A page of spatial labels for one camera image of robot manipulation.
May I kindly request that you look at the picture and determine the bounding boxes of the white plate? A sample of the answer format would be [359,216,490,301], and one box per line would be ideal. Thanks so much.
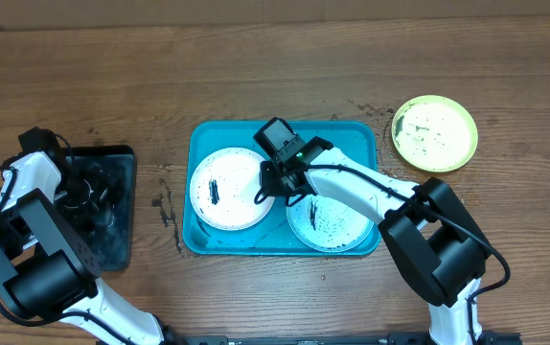
[189,148,275,231]

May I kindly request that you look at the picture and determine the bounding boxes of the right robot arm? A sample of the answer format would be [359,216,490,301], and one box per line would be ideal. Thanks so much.
[254,118,493,344]

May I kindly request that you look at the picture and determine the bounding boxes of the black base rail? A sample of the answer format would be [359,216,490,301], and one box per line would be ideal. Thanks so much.
[178,330,523,345]

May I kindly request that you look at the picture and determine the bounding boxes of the black water tray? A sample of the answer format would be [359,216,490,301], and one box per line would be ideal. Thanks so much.
[57,145,136,271]

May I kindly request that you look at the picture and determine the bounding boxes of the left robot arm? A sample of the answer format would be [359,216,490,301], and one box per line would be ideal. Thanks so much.
[0,127,184,345]

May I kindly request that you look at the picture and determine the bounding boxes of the light blue plate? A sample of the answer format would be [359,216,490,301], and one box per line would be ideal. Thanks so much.
[286,195,374,253]

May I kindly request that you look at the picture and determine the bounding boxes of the yellow-green plate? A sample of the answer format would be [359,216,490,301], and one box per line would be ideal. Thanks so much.
[391,95,479,173]

